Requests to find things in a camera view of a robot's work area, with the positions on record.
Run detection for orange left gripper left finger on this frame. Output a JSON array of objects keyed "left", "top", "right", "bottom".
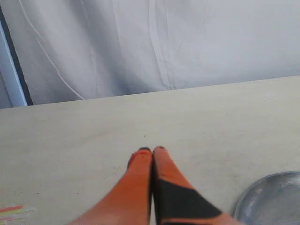
[{"left": 70, "top": 147, "right": 152, "bottom": 225}]

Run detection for round steel plate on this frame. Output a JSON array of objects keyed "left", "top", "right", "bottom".
[{"left": 232, "top": 171, "right": 300, "bottom": 225}]

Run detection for coloured tape marks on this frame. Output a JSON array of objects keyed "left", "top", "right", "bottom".
[{"left": 0, "top": 205, "right": 37, "bottom": 225}]

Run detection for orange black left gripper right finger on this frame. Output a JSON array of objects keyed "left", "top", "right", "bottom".
[{"left": 152, "top": 146, "right": 241, "bottom": 225}]

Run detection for grey metal frame post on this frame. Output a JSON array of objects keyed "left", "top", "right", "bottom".
[{"left": 0, "top": 10, "right": 33, "bottom": 109}]

